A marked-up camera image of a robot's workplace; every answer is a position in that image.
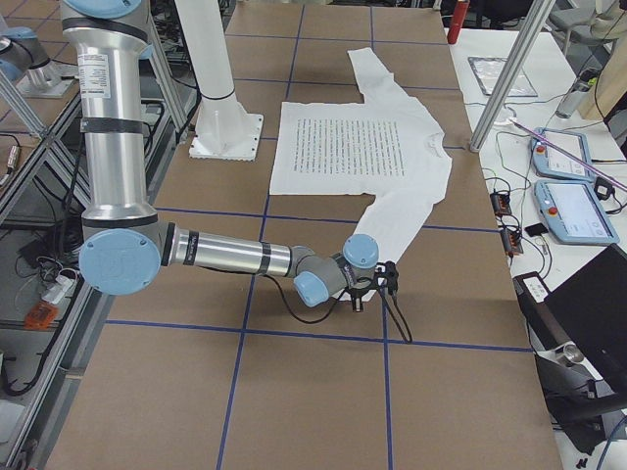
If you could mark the orange device on floor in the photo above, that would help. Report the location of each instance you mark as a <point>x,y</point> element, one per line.
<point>40,316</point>

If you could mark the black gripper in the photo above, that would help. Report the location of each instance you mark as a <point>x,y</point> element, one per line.
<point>358,297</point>

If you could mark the teach pendant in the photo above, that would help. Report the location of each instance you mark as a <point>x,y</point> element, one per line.
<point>573,214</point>
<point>551,163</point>

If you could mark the aluminium frame post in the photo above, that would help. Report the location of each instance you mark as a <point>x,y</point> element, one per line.
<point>524,41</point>

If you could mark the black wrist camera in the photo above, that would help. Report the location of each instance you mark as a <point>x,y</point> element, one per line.
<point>387,277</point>

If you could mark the grey water bottle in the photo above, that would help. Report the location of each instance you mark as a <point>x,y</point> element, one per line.
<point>577,92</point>

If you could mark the white long-sleeve printed shirt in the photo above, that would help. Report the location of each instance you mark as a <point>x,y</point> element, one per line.
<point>388,146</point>

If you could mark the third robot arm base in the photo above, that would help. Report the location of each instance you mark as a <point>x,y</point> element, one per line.
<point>28,66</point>

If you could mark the small black electronics board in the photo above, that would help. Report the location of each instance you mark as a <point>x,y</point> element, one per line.
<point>500,204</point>

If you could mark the black laptop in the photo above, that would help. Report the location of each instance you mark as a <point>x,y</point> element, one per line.
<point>589,309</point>

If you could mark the upper teach pendant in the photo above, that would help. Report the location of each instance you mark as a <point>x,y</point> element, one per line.
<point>551,163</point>

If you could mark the lower teach pendant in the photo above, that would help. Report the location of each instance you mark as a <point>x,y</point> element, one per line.
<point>573,214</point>

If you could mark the white labelled black box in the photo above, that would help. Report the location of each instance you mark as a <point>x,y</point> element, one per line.
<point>531,291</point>

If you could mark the red bottle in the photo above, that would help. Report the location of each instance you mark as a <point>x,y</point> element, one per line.
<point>457,21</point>

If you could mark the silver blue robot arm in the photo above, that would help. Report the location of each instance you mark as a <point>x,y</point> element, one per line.
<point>125,242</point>

